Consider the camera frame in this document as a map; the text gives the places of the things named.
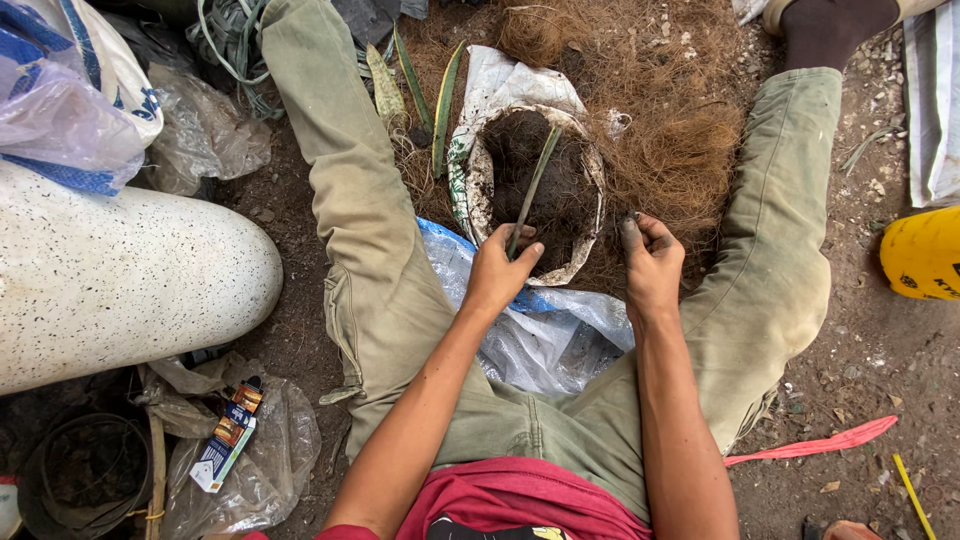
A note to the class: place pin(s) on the person's left hand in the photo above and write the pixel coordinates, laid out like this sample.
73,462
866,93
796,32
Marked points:
491,274

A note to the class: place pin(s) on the person's right hand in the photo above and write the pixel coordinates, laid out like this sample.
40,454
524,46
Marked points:
654,266

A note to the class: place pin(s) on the green plant leaf cutting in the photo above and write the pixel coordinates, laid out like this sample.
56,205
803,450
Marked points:
533,189

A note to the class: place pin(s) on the clear blue plastic sack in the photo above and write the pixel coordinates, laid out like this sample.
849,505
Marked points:
540,330

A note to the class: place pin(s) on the olive green trousers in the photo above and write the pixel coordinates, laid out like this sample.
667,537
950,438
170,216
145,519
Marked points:
390,247

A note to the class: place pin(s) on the white soil-filled grow bag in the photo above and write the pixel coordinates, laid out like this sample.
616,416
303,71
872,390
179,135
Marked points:
525,161

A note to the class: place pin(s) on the pile of brown coconut fibre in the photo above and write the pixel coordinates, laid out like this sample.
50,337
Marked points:
660,112

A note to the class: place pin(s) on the green plant leaf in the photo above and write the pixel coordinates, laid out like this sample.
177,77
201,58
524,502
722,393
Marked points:
445,105
412,79

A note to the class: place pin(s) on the yellowish mottled plant leaf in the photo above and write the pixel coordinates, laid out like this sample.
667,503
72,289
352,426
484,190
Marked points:
385,90

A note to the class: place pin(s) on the red shirt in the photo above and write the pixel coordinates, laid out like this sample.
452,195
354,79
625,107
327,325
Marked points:
517,502

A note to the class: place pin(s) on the pink plastic strip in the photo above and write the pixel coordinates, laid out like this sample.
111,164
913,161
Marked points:
814,444

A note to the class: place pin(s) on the yellow plastic container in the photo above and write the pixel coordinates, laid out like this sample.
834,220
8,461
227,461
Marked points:
924,253

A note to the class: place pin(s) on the dark sock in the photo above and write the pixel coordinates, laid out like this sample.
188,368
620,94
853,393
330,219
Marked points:
829,31

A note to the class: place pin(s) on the small blue white carton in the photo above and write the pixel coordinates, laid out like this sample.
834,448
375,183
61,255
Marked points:
227,435

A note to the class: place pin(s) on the crumpled clear plastic bag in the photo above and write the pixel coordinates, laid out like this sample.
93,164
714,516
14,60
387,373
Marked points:
202,131

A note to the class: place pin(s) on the white grey sack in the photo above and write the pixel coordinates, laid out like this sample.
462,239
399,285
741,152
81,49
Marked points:
932,101

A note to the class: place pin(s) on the yellow plastic strip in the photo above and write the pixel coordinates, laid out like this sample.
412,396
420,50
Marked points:
913,495

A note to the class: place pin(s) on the white speckled stone planter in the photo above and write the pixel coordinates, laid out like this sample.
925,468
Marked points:
127,277

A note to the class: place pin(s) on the wooden stick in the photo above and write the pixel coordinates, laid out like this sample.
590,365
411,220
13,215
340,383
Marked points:
155,480

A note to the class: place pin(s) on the black round pot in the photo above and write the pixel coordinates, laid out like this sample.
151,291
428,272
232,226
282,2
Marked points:
84,469

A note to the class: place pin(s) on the white blue woven sack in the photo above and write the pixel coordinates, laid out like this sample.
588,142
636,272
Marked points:
71,86

